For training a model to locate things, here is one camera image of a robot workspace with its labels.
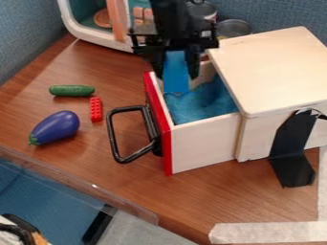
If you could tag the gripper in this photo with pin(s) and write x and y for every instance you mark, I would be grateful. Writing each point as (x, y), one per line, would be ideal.
(170, 40)

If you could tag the blue block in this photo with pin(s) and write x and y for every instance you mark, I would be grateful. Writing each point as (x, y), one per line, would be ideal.
(176, 73)

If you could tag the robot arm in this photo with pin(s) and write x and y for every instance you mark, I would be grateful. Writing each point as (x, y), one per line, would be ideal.
(174, 12)

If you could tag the drawer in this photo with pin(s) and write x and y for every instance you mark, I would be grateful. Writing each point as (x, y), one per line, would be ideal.
(200, 134)

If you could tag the silver pot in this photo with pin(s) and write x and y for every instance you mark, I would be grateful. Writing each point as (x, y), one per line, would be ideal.
(234, 28)

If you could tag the red toy brick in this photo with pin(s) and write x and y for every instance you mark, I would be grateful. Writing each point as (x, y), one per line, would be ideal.
(96, 109)

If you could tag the cabinet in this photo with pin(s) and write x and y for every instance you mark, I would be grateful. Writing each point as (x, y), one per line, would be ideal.
(272, 70)

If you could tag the toy microwave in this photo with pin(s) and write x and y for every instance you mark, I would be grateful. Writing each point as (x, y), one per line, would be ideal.
(87, 24)

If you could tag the green toy cucumber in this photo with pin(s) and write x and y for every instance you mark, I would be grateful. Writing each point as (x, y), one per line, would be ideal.
(71, 90)

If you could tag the purple toy eggplant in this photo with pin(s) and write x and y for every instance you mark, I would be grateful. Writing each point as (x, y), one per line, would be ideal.
(55, 127)

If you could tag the black tape strip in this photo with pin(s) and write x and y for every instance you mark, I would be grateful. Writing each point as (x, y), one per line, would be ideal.
(294, 150)

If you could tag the white tape strip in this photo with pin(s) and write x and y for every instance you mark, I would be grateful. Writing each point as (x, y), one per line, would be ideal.
(272, 232)

